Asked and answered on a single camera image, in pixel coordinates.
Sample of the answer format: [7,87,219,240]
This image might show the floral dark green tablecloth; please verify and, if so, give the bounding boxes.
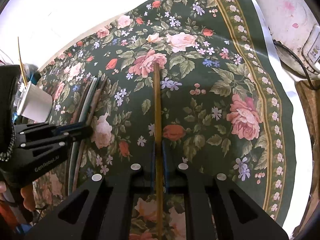
[33,0,296,225]

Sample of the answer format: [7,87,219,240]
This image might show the person's left hand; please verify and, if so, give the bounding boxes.
[0,180,37,212]

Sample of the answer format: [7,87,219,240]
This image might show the silver metal chopstick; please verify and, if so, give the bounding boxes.
[67,77,100,195]

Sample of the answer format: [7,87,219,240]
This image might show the brown wooden chopstick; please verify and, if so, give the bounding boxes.
[153,63,163,239]

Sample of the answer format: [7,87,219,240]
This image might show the yellow bamboo chopstick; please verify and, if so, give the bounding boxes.
[17,37,28,87]

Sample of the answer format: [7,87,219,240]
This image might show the white rice cooker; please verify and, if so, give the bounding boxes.
[256,0,319,80]

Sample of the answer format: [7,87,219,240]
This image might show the white ceramic utensil cup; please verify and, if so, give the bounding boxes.
[17,81,53,122]

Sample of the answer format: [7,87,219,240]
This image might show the orange sleeve forearm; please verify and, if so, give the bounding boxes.
[1,200,24,235]

